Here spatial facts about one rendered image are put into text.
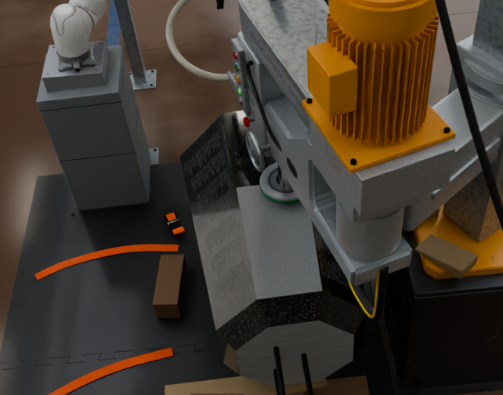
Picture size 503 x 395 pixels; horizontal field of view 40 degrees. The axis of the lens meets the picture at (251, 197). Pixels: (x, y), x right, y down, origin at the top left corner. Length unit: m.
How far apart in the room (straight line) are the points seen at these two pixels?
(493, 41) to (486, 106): 0.19
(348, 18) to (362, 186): 0.40
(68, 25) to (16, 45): 2.13
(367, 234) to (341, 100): 0.52
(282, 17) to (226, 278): 1.03
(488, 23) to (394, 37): 0.72
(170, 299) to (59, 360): 0.59
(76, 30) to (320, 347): 1.83
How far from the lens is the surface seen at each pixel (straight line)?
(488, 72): 2.21
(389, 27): 1.48
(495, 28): 2.19
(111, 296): 3.60
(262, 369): 2.74
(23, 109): 4.88
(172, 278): 3.44
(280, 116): 2.27
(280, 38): 2.09
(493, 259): 2.68
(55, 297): 3.70
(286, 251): 2.61
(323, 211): 2.17
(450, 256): 2.62
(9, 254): 4.00
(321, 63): 1.53
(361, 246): 2.00
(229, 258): 2.70
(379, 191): 1.69
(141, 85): 4.79
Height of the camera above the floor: 2.85
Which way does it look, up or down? 47 degrees down
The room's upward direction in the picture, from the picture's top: 7 degrees counter-clockwise
